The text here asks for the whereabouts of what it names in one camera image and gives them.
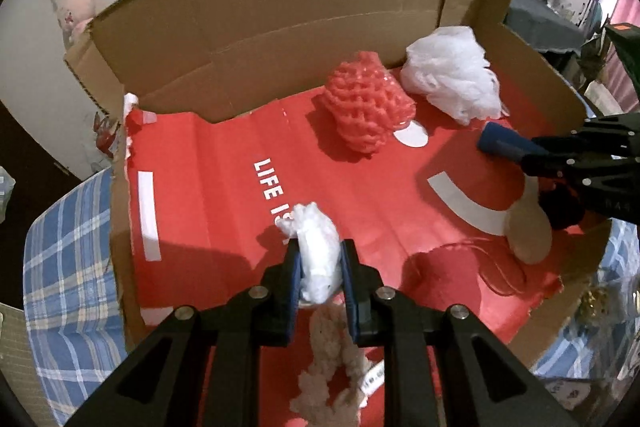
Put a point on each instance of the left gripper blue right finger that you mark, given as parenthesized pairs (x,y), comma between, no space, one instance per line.
(347,248)

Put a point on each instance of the red soft pouch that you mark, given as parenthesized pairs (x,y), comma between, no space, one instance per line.
(456,273)

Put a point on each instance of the white plastic soft item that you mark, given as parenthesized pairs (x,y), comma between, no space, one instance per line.
(320,252)

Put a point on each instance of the tan round pad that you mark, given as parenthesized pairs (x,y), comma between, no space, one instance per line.
(527,228)

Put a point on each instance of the blue plaid tablecloth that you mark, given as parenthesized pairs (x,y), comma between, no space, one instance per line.
(72,315)

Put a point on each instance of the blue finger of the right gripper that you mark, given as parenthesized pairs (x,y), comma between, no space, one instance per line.
(498,140)

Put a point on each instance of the white mesh puff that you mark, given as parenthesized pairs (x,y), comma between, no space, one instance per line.
(449,69)

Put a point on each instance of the dark cloth covered table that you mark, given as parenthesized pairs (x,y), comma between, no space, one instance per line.
(541,28)

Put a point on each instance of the cream crocheted scrunchie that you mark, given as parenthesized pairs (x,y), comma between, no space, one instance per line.
(332,349)

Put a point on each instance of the pink plush on wall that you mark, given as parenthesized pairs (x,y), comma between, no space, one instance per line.
(73,17)

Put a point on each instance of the cardboard box with red lining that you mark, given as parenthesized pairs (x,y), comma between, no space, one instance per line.
(224,131)

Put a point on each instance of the glass jar with gold beads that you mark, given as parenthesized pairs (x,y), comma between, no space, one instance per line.
(608,300)

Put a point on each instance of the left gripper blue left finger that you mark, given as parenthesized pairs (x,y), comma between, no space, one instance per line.
(294,262)

